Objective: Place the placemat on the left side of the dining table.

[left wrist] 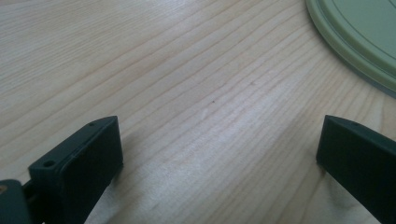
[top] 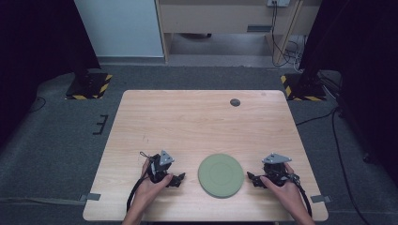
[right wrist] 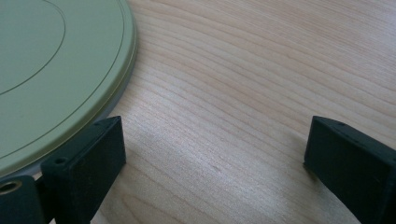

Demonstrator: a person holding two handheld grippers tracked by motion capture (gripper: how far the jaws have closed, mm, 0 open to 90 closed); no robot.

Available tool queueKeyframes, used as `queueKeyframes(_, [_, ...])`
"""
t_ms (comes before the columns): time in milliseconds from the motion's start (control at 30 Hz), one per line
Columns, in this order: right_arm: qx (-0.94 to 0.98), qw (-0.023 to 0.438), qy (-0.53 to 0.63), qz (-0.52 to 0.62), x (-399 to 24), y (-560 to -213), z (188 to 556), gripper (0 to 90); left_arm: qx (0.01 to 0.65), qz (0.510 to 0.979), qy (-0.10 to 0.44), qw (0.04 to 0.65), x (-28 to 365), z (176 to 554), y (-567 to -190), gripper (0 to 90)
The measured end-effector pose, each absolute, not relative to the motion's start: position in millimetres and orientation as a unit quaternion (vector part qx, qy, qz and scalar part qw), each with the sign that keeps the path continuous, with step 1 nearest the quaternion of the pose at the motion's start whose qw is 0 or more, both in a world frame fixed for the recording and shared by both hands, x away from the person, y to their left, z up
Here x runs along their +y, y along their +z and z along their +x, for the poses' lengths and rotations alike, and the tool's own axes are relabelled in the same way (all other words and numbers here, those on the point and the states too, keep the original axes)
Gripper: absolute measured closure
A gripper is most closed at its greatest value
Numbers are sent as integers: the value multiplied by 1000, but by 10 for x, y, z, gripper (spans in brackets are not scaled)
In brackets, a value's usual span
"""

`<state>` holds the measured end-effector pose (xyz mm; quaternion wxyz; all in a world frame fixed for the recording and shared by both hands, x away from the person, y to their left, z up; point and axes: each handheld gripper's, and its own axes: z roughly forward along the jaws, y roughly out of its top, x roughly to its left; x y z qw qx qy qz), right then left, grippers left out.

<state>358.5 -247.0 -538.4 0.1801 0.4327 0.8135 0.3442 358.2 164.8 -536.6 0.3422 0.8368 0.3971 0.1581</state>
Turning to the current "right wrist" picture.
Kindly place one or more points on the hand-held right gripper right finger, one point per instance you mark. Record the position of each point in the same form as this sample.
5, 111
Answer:
351, 165

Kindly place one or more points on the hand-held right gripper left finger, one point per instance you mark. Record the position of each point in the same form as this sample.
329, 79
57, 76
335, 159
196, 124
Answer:
85, 168

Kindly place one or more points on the green round plate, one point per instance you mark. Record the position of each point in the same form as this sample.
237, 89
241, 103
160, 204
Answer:
56, 74

